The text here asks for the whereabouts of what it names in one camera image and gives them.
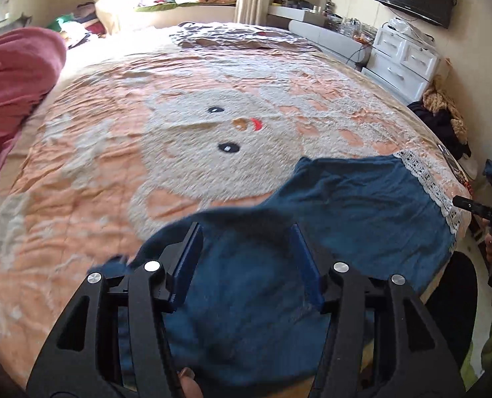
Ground person's left hand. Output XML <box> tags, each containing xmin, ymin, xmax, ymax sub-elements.
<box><xmin>178</xmin><ymin>367</ymin><xmax>205</xmax><ymax>398</ymax></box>

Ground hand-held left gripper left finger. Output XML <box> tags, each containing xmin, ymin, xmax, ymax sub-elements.
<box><xmin>25</xmin><ymin>222</ymin><xmax>205</xmax><ymax>398</ymax></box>

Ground blue denim pants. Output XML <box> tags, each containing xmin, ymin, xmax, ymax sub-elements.
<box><xmin>103</xmin><ymin>154</ymin><xmax>458</xmax><ymax>390</ymax></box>

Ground black clothes pile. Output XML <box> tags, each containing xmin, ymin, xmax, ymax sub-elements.
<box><xmin>407</xmin><ymin>100</ymin><xmax>472</xmax><ymax>160</ymax></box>

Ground green cushion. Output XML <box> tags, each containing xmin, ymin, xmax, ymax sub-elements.
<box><xmin>135</xmin><ymin>2</ymin><xmax>178</xmax><ymax>12</ymax></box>

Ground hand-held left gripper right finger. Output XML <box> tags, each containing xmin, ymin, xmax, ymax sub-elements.
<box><xmin>291</xmin><ymin>223</ymin><xmax>466</xmax><ymax>398</ymax></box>

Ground white drawer cabinet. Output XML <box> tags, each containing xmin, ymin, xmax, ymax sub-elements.
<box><xmin>361</xmin><ymin>25</ymin><xmax>442</xmax><ymax>104</ymax></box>

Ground pink blanket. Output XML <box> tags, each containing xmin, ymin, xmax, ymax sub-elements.
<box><xmin>0</xmin><ymin>26</ymin><xmax>68</xmax><ymax>216</ymax></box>

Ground orange printed blanket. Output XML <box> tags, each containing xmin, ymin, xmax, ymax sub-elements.
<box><xmin>0</xmin><ymin>23</ymin><xmax>474</xmax><ymax>390</ymax></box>

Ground tan knit cloth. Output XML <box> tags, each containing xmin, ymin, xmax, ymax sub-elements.
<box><xmin>422</xmin><ymin>77</ymin><xmax>466</xmax><ymax>142</ymax></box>

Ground colourful clothes pile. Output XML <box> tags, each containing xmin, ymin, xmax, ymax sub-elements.
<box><xmin>47</xmin><ymin>2</ymin><xmax>105</xmax><ymax>42</ymax></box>

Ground person's leg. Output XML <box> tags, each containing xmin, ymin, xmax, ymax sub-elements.
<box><xmin>426</xmin><ymin>251</ymin><xmax>479</xmax><ymax>369</ymax></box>

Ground white plastic bag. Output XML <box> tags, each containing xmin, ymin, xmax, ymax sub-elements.
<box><xmin>389</xmin><ymin>17</ymin><xmax>414</xmax><ymax>34</ymax></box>

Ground white vanity desk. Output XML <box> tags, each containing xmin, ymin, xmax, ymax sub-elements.
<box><xmin>266</xmin><ymin>4</ymin><xmax>379</xmax><ymax>67</ymax></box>

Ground grey quilt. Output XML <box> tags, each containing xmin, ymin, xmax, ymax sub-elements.
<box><xmin>169</xmin><ymin>22</ymin><xmax>321</xmax><ymax>52</ymax></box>

